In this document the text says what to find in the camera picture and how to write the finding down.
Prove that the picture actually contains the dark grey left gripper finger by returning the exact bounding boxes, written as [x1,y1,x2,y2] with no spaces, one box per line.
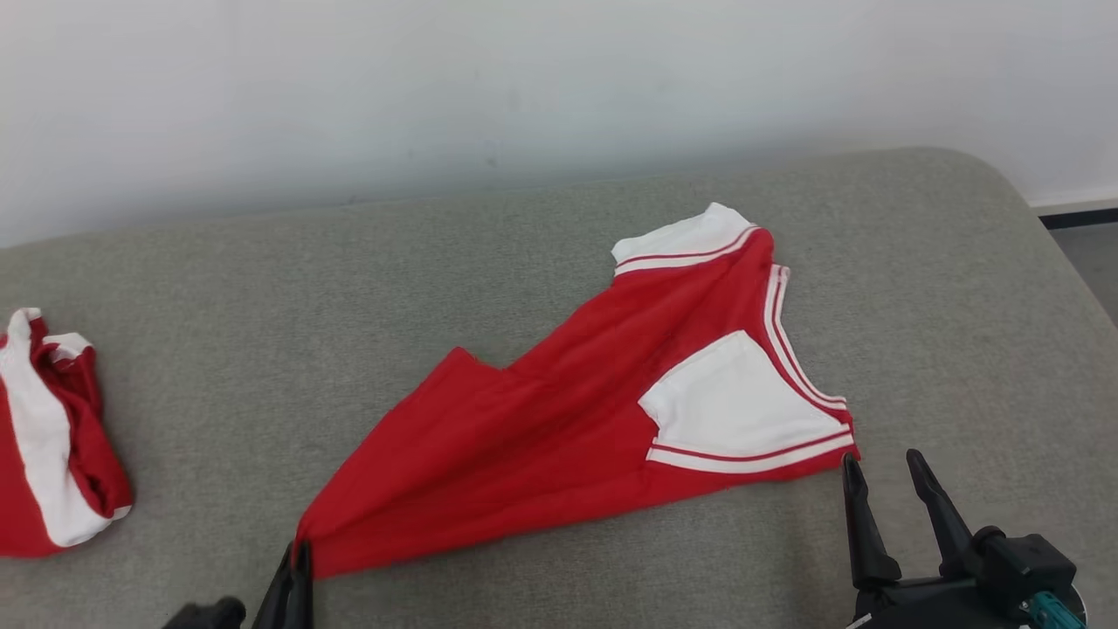
[252,542,299,629]
[294,539,314,629]

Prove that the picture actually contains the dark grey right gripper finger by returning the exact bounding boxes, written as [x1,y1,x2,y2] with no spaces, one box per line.
[905,447,975,578]
[840,453,901,591]

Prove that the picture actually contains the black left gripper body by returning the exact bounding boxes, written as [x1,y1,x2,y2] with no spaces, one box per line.
[161,597,248,629]

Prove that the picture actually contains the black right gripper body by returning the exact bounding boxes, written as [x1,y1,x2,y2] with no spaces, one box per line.
[851,577,1037,629]

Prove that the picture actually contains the red shorts with white stripe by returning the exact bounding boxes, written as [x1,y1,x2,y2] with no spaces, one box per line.
[0,307,135,559]

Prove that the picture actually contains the red white-trimmed basketball jersey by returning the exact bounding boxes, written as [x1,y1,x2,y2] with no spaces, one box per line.
[295,202,862,580]

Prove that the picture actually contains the black skirting strip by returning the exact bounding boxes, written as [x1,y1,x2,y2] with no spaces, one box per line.
[1038,207,1118,231]

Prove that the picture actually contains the black cable with teal connector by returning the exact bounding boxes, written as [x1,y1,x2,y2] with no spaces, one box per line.
[1025,591,1087,629]

